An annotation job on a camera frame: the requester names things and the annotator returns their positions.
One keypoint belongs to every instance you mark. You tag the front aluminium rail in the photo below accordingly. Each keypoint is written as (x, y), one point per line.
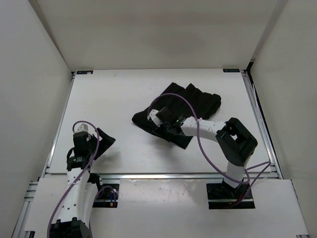
(162, 176)

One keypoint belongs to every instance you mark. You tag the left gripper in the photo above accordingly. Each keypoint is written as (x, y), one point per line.
(105, 143)

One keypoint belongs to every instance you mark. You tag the blue corner label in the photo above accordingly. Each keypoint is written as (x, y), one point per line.
(231, 70)
(84, 72)

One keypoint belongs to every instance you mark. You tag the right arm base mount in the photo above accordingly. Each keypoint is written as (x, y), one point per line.
(222, 196)

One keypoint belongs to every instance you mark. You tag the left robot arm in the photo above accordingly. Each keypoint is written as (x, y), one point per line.
(71, 216)

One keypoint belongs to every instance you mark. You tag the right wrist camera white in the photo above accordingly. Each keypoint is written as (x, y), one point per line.
(152, 116)

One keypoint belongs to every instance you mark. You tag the right blue corner label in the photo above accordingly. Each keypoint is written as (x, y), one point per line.
(231, 70)

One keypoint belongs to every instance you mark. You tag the black skirt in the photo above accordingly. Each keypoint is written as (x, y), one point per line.
(204, 104)

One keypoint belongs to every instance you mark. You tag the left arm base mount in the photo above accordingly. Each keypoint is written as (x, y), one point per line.
(107, 195)

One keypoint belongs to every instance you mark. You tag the left blue corner label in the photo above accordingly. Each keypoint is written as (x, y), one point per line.
(84, 72)

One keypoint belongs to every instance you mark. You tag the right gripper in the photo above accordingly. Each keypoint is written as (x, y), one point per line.
(171, 134)

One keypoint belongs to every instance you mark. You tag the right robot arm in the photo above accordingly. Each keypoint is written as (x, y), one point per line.
(234, 139)

